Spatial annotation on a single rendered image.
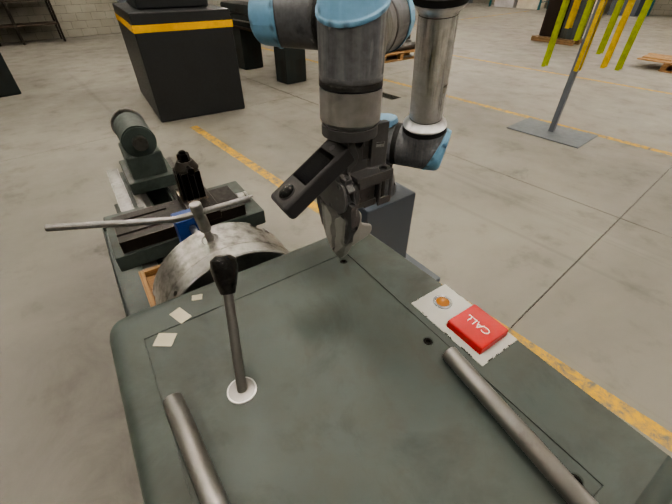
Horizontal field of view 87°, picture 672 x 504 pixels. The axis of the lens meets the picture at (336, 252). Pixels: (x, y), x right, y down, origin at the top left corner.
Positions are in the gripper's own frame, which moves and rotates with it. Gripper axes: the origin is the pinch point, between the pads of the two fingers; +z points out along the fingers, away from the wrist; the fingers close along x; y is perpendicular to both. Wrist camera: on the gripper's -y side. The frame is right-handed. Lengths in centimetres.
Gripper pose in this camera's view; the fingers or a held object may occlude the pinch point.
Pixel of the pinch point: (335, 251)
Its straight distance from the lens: 55.9
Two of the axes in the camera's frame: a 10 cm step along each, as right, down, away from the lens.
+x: -5.6, -5.2, 6.5
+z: 0.0, 7.8, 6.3
